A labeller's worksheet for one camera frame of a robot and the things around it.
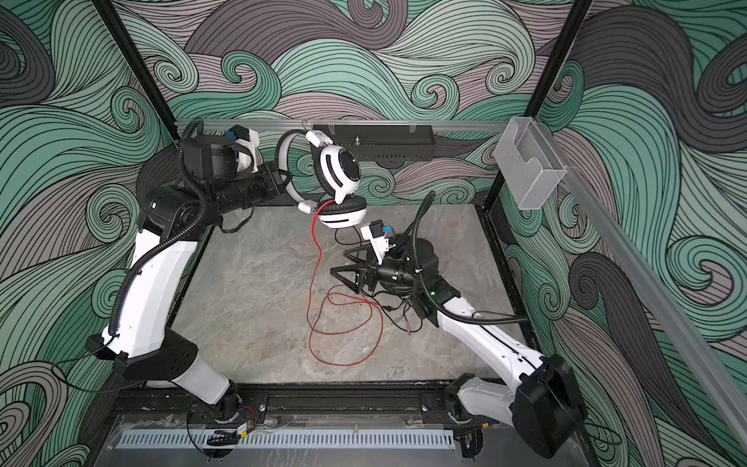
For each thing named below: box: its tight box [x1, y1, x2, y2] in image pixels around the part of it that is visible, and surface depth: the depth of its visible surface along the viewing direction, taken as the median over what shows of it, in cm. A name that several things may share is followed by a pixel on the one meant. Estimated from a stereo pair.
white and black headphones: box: [275, 128, 368, 230], surface depth 53 cm
